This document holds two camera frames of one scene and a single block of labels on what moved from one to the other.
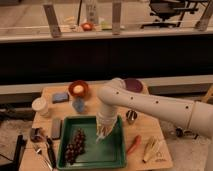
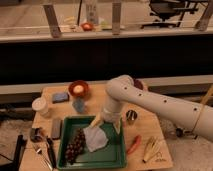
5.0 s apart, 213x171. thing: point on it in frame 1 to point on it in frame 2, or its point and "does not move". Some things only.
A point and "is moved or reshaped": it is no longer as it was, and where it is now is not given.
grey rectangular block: (56, 128) does not move
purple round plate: (134, 85) does not move
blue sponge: (60, 97) does not move
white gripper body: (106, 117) to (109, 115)
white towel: (102, 131) is moved or reshaped
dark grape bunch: (77, 147) does not move
